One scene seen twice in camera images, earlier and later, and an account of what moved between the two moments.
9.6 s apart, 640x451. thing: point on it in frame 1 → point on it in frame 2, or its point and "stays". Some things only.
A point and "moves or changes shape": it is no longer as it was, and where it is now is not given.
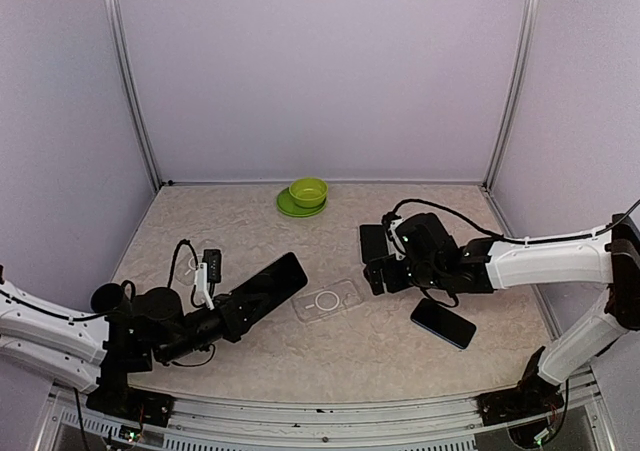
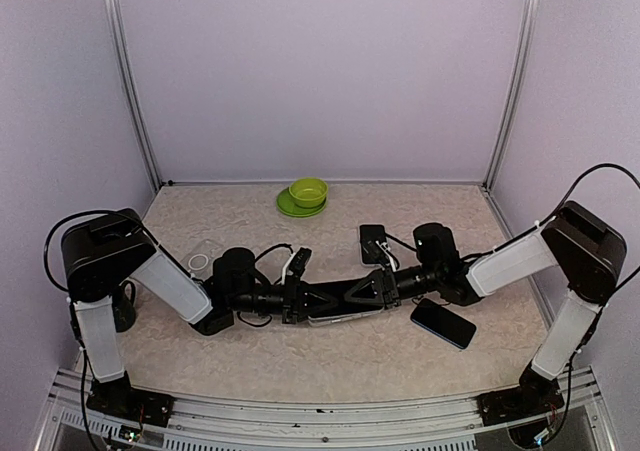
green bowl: [309, 192] stays
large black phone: [278, 281] moves or changes shape
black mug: [111, 298] stays
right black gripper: [393, 285] → [391, 295]
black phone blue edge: [444, 322] stays
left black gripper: [233, 322] → [293, 314]
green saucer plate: [287, 206] stays
